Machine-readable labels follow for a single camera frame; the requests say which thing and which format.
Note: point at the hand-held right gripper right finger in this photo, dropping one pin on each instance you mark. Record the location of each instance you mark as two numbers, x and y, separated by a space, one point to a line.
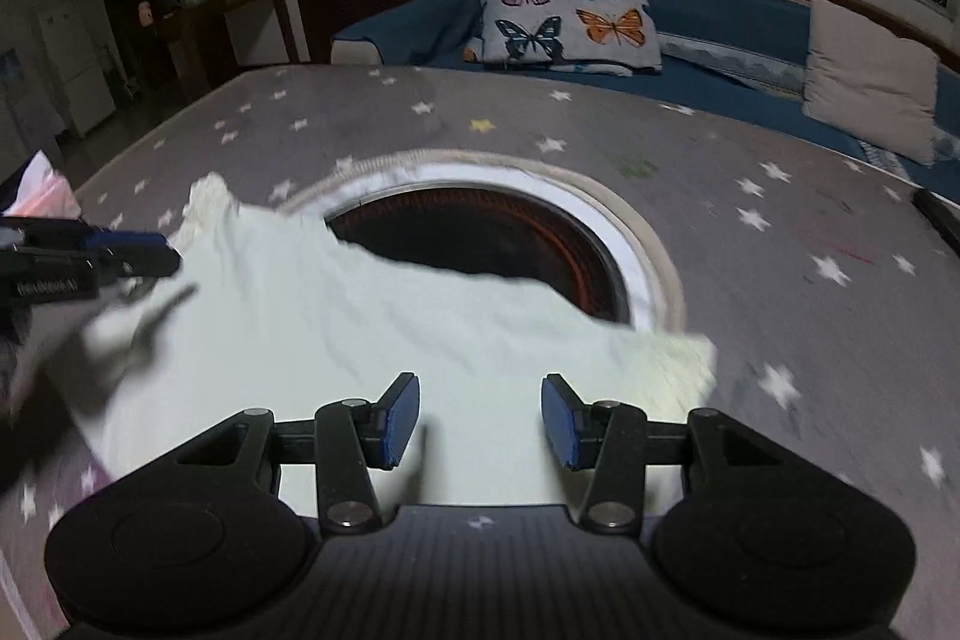
559 419

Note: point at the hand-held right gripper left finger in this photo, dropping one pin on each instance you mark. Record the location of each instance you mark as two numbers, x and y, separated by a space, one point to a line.
401 419

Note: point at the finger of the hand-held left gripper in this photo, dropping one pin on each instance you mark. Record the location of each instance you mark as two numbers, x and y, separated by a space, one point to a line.
154 263
127 241

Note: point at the pale green shirt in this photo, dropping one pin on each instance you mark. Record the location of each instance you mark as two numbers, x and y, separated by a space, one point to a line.
375 325

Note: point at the white refrigerator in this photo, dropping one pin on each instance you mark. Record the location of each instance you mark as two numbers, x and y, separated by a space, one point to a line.
71 70

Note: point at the round built-in table stove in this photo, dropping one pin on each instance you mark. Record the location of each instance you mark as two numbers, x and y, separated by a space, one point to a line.
487 235

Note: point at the dark wooden side table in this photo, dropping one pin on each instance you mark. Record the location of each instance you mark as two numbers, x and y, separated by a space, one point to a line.
225 25

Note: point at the grey star-print tablecloth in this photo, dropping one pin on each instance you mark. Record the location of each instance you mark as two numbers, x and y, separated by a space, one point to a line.
750 250

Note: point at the butterfly print pillow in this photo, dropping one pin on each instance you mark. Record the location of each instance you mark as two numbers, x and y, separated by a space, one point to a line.
570 10

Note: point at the blue sofa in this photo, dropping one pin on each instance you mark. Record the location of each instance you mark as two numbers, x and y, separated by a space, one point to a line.
712 10

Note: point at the beige pillow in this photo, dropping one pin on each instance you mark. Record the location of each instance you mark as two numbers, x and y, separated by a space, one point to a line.
870 78

